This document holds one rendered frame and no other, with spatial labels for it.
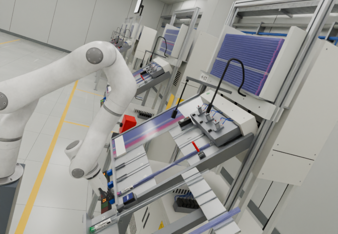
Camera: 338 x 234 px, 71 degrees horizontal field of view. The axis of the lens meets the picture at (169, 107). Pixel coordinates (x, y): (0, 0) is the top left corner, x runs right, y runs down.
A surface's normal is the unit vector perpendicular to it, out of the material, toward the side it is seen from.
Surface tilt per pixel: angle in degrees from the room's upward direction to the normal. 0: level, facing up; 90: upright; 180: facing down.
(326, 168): 90
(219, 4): 90
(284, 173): 90
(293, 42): 90
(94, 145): 50
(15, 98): 79
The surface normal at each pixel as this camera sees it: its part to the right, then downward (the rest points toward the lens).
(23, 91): 0.48, 0.08
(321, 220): -0.90, -0.26
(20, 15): 0.26, 0.33
